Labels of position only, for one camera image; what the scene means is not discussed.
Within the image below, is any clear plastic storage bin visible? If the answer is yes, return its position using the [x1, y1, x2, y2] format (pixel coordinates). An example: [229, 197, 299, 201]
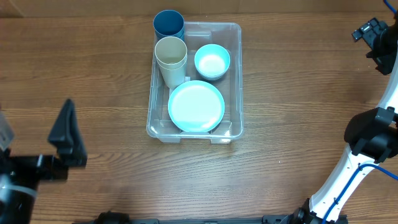
[146, 22, 244, 144]

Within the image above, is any blue cup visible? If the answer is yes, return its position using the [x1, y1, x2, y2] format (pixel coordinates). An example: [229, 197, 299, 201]
[153, 10, 185, 39]
[179, 30, 185, 41]

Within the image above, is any right blue cable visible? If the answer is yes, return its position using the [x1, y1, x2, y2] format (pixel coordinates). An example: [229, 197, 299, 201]
[322, 162, 398, 224]

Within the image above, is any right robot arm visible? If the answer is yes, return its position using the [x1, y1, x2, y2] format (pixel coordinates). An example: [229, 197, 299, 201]
[282, 18, 397, 223]

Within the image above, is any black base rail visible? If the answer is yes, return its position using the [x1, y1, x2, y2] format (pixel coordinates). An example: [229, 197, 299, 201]
[73, 211, 349, 224]

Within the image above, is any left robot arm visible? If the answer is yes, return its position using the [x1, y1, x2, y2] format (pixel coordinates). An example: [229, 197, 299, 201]
[1, 99, 88, 223]

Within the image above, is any beige cup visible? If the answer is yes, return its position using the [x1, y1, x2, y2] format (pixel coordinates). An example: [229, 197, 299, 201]
[157, 60, 187, 89]
[154, 36, 187, 70]

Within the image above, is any light blue plate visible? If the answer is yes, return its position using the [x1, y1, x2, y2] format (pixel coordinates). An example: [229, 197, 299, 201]
[167, 80, 225, 133]

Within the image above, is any light blue bowl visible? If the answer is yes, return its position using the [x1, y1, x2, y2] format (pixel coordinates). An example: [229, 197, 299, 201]
[194, 44, 231, 81]

